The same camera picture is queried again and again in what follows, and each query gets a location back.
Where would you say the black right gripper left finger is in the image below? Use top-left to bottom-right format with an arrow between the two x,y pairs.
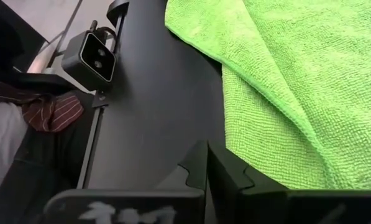
44,139 -> 208,224

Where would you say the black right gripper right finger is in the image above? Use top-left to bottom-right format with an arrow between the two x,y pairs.
207,141 -> 371,224

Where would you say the green microfiber towel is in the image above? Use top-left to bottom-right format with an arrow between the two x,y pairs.
164,0 -> 371,190

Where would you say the person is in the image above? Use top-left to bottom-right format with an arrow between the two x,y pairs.
0,0 -> 96,224

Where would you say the black aluminium rig frame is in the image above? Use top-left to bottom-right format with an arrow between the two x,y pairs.
76,90 -> 109,189

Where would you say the black table-level camera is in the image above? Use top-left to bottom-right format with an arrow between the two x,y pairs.
61,20 -> 117,92

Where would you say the black cable clip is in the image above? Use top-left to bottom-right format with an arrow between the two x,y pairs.
106,0 -> 131,27

